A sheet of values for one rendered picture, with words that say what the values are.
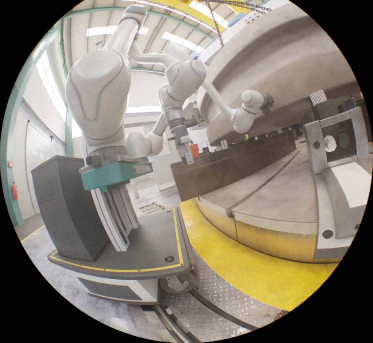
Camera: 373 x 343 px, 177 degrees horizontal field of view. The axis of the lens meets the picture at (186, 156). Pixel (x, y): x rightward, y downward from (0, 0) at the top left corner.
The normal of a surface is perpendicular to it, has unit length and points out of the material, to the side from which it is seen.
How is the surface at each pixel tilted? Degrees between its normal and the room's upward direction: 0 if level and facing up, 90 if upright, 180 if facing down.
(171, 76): 104
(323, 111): 90
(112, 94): 145
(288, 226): 90
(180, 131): 90
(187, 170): 90
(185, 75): 119
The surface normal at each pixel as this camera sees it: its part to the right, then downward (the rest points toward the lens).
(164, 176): 0.54, -0.18
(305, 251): -0.83, 0.21
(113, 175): 0.14, -0.08
